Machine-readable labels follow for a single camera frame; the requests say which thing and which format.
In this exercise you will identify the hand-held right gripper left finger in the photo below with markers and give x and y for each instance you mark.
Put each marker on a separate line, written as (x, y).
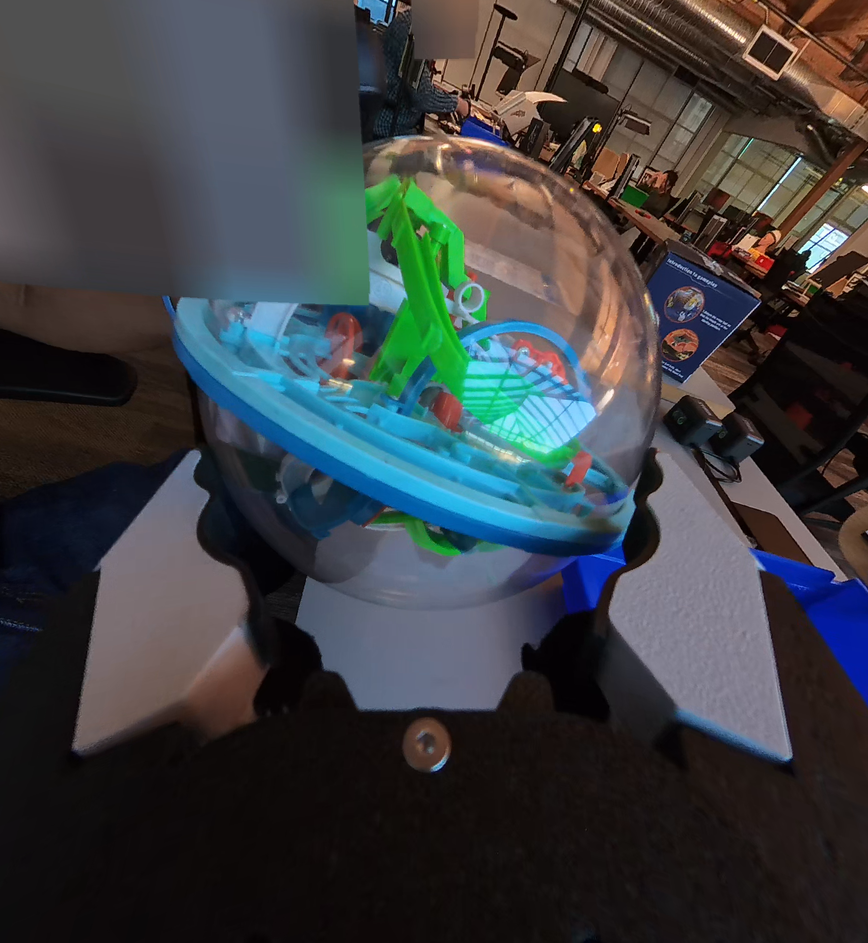
(154, 633)

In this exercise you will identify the dark blue printed box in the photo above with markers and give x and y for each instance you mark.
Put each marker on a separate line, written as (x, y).
(699, 309)

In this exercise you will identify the silver ceiling duct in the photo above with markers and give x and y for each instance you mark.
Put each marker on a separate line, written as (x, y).
(706, 44)

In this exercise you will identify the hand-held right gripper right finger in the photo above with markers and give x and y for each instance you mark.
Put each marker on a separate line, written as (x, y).
(692, 633)

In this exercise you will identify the black office chair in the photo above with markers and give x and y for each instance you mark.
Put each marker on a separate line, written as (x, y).
(44, 368)
(824, 383)

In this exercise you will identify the white ceiling vent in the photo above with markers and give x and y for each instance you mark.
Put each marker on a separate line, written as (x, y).
(770, 50)

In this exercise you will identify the clear plastic maze ball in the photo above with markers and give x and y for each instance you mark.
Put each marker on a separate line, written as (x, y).
(478, 353)

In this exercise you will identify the blue plastic bin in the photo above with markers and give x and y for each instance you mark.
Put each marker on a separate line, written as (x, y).
(854, 626)

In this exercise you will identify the small black charger block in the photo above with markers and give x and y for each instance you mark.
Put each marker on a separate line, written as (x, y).
(690, 420)
(740, 436)

